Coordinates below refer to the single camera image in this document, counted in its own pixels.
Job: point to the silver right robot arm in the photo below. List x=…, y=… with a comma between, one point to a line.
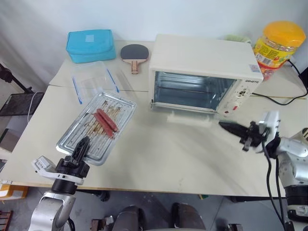
x=294, y=158

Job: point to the clear container with blue clips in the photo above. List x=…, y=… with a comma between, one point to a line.
x=92, y=79

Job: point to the silver ribbed baking tray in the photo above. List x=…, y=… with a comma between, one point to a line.
x=72, y=137

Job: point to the white toaster oven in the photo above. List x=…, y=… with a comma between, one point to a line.
x=199, y=54

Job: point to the blue fabric pouch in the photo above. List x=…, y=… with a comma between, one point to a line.
x=90, y=45

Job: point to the dark rounded shape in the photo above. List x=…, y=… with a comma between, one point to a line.
x=188, y=216
x=131, y=219

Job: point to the yellow jar with orange lid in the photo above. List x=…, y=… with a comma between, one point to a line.
x=276, y=45

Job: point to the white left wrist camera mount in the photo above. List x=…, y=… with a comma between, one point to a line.
x=44, y=166

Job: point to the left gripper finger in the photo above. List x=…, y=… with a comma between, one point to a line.
x=86, y=145
x=78, y=150

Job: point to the black table tennis paddle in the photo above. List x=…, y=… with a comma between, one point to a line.
x=133, y=52

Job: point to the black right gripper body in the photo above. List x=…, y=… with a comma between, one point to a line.
x=253, y=137

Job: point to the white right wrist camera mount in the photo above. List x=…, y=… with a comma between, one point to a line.
x=270, y=122

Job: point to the pale green cloth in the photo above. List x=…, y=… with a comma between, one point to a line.
x=237, y=38

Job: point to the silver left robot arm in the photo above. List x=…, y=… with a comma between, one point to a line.
x=51, y=207

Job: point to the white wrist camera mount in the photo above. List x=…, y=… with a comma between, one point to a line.
x=270, y=122
x=44, y=166

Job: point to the red sausage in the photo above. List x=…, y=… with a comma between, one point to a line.
x=104, y=126
x=108, y=120

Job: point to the glass toaster oven door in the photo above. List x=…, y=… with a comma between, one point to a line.
x=190, y=118

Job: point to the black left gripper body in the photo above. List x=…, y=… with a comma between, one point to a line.
x=73, y=168

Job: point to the red wooden frame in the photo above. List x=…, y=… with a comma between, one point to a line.
x=5, y=221

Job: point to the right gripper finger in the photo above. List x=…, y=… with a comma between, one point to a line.
x=237, y=135
x=234, y=127

